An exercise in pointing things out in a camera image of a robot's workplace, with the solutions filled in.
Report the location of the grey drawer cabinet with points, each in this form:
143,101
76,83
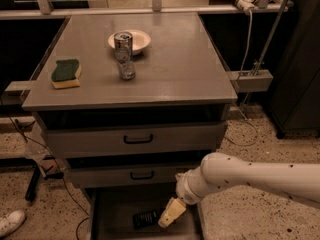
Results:
127,102

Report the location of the white sneaker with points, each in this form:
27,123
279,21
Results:
11,222

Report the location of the grey drawer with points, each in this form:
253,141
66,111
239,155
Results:
112,210
128,175
128,140

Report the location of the grey middle drawer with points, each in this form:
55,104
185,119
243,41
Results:
128,175

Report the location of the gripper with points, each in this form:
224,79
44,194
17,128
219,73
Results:
184,190

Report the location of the grey top drawer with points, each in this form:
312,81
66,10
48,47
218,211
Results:
128,140

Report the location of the black rxbar chocolate bar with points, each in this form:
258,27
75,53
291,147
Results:
145,219

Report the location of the black clamp tool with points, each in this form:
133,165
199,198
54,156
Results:
40,171

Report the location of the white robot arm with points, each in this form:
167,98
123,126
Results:
218,172

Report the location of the silver drink can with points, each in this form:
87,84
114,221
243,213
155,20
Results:
123,42

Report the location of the grey metal side bracket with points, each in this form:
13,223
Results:
247,82

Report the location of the grey bottom drawer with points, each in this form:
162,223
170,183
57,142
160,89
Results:
112,210

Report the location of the green yellow sponge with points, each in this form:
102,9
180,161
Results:
66,74

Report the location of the dark cabinet on right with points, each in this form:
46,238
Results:
293,99

